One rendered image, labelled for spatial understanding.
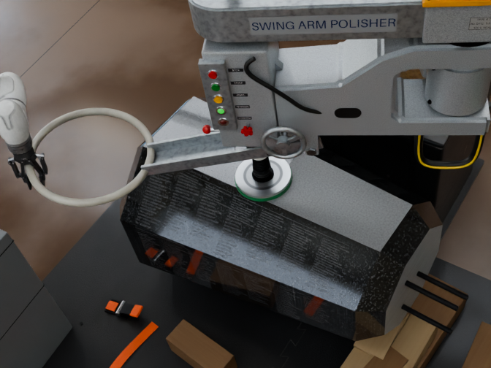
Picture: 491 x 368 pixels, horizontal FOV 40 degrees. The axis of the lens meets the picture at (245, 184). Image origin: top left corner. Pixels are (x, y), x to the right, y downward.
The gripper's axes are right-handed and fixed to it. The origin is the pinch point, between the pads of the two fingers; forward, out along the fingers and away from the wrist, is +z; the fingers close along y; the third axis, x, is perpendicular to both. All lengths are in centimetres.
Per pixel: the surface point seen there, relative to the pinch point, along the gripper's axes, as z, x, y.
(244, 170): -5, -13, 80
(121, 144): 90, 95, 24
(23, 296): 44, -25, -15
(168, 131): 2, 19, 53
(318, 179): -6, -22, 107
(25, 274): 34.9, -19.5, -12.3
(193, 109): 1, 29, 65
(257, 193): -6, -25, 83
